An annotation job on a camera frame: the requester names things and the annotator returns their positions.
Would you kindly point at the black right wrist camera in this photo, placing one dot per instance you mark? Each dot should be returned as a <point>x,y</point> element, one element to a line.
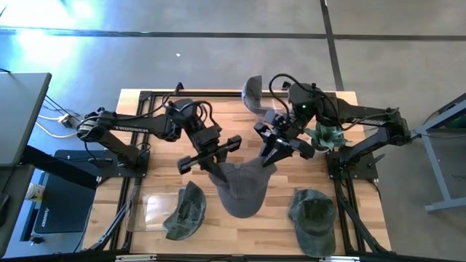
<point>279,121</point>

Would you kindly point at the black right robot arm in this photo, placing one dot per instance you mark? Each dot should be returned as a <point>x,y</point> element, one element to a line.
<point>364,120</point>

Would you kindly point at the black desk leg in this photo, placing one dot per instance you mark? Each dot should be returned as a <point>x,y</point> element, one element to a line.
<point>54,165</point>

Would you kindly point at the dark green baseball cap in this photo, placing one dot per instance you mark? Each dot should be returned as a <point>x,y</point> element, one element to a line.
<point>185,214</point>

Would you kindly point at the green snake plant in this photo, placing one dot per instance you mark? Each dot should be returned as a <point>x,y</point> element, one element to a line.
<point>327,138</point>

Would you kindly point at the grey desk top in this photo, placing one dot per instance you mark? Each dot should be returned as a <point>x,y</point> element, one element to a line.
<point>22,116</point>

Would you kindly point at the white paper cup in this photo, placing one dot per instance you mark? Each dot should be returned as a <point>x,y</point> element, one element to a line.
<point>34,192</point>

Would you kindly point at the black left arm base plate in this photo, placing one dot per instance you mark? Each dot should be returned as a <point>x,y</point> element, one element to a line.
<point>109,169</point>

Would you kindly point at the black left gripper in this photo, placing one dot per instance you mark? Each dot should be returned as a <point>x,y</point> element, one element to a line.
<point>218,153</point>

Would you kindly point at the grey round plant pot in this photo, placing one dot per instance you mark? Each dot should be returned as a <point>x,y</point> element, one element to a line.
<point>318,148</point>

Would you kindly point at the grey baseball cap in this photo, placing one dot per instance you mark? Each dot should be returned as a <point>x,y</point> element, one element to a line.
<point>253,94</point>
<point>242,193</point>

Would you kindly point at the grey metal stand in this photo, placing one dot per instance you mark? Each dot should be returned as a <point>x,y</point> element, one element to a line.
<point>436,171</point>

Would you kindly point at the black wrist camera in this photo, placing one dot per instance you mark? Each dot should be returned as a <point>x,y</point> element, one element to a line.
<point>279,121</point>
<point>208,136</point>

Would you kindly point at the black flat case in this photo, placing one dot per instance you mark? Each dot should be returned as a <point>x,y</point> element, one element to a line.
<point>65,203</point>

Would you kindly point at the olive green baseball cap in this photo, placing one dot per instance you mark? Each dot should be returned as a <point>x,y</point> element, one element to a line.
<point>313,225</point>

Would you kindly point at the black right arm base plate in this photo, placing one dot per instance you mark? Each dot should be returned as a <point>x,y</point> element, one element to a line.
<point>364,171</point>

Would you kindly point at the clear plastic bin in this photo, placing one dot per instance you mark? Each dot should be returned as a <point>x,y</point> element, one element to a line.
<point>280,102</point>
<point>153,211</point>

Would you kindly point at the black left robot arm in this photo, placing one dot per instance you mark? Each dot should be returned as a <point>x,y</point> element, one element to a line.
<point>127,127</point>

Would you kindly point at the black frame clamp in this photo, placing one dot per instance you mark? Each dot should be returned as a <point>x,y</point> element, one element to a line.
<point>178,87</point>
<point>285,85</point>

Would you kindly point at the black aluminium table frame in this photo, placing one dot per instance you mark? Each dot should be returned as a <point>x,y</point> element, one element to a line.
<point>225,94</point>

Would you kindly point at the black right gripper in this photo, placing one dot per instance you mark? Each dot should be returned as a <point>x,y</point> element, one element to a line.
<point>291,140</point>

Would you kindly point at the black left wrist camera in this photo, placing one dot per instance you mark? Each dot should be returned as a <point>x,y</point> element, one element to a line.
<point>208,136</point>

